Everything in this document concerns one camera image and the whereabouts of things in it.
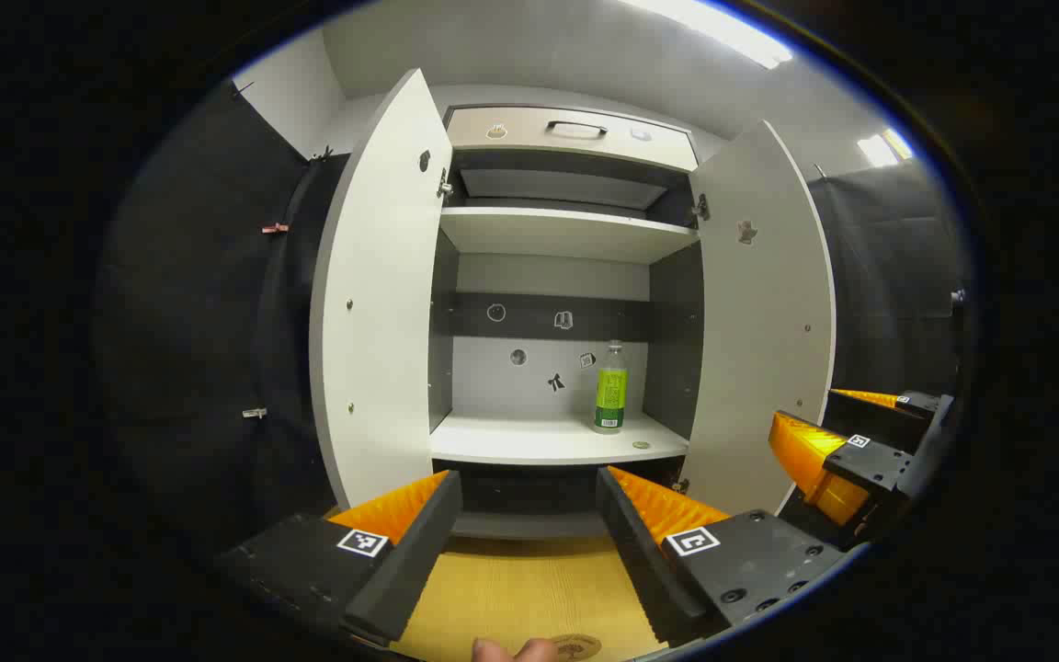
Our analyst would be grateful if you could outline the small ceiling light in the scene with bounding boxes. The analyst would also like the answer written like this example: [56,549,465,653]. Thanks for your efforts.
[856,127,915,168]

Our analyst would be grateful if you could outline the black backdrop cloth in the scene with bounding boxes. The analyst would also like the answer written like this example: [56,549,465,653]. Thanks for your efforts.
[93,78,351,562]
[805,161,976,405]

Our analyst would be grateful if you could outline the beige cabinet drawer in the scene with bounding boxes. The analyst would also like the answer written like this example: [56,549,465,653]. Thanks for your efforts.
[445,105,700,172]

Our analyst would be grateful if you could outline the white cabinet door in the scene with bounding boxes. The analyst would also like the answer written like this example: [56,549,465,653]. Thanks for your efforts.
[309,69,454,509]
[677,120,837,518]

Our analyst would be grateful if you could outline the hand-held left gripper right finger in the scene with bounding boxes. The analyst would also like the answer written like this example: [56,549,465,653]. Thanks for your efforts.
[596,465,852,649]

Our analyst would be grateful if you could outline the clear bottle with green label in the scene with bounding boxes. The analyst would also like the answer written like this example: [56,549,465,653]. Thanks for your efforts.
[591,340,629,435]

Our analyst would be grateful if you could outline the round wooden coaster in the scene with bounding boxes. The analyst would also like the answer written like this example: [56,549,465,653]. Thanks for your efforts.
[548,633,602,661]

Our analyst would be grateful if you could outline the long ceiling light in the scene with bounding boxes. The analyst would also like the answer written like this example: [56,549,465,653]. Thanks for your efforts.
[621,0,795,70]

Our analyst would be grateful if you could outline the white and grey cabinet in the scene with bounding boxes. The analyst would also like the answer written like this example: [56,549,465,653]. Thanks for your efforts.
[427,103,705,543]

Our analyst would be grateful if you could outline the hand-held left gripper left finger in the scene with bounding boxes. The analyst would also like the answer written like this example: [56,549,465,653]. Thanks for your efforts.
[217,469,464,647]

